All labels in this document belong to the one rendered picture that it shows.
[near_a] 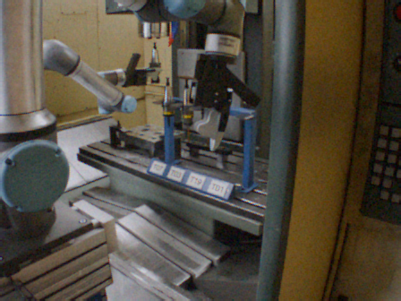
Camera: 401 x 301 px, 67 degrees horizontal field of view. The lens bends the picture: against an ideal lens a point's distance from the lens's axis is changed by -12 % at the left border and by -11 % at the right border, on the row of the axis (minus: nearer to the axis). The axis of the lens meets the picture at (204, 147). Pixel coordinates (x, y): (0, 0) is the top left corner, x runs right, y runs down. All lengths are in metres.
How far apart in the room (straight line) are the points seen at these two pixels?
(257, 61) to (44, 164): 1.55
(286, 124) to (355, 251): 0.69
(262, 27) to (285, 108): 1.35
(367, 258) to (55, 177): 0.96
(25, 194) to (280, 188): 0.42
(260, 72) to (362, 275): 1.19
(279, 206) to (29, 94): 0.45
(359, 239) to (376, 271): 0.13
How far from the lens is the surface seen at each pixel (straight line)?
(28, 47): 0.50
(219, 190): 1.33
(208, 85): 0.73
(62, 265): 0.78
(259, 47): 1.90
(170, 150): 1.63
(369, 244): 1.15
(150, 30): 1.65
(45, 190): 0.53
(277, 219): 0.64
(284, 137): 0.58
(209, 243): 1.38
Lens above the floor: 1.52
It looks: 19 degrees down
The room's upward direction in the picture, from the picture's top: straight up
